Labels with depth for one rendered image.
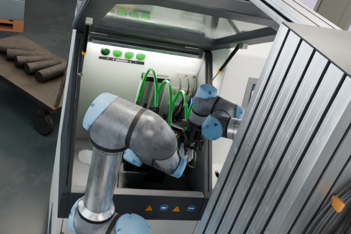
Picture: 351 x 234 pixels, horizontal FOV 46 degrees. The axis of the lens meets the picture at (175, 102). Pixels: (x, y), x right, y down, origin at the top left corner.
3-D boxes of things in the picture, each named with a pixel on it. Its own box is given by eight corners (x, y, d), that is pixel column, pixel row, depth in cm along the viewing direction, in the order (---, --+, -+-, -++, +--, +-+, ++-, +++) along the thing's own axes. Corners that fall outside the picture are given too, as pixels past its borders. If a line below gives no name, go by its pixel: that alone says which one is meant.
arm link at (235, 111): (231, 134, 149) (205, 121, 152) (241, 122, 158) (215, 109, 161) (238, 116, 145) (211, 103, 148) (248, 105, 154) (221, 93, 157)
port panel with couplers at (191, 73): (163, 116, 227) (177, 67, 212) (162, 113, 230) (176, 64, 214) (185, 118, 231) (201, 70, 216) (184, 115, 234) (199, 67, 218)
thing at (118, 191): (66, 218, 184) (70, 192, 176) (66, 211, 187) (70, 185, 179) (195, 220, 203) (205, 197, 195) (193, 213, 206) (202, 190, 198)
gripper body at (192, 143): (183, 151, 162) (191, 127, 157) (178, 138, 170) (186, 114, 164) (200, 153, 165) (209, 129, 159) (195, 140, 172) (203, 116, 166)
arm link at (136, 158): (147, 169, 142) (161, 140, 145) (119, 155, 144) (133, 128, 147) (150, 172, 149) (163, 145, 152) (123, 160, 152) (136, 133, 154)
